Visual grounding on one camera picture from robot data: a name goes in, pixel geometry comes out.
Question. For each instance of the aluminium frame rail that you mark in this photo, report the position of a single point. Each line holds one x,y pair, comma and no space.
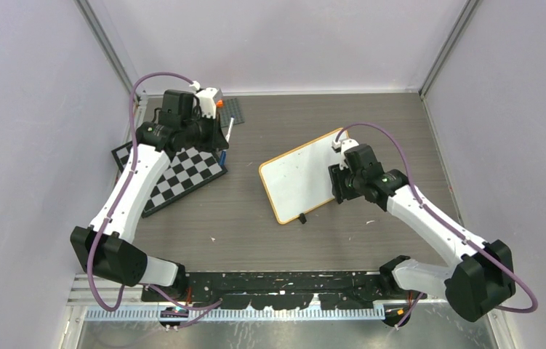
104,29

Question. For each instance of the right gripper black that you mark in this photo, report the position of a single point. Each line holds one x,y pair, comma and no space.
340,191

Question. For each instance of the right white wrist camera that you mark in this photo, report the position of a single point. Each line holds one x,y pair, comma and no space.
341,146

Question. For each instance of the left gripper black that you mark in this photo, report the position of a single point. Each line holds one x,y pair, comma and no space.
217,141

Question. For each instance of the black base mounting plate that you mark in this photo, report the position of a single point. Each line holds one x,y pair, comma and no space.
334,290

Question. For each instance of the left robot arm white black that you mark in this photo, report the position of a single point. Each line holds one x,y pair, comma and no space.
105,249

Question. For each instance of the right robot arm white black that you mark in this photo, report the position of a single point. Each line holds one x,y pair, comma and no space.
475,278

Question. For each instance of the black white checkerboard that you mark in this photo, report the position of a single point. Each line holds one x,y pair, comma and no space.
152,180

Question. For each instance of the blue marker cap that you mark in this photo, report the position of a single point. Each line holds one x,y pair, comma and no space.
223,156

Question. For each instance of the grey studded baseplate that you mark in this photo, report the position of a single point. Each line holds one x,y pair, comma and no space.
231,109

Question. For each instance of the white marker pen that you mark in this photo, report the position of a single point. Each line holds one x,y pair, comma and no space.
230,128

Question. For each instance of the yellow framed whiteboard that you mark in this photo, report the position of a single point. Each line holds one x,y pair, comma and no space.
297,181

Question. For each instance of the black whiteboard foot clip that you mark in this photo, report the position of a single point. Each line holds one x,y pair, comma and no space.
302,218

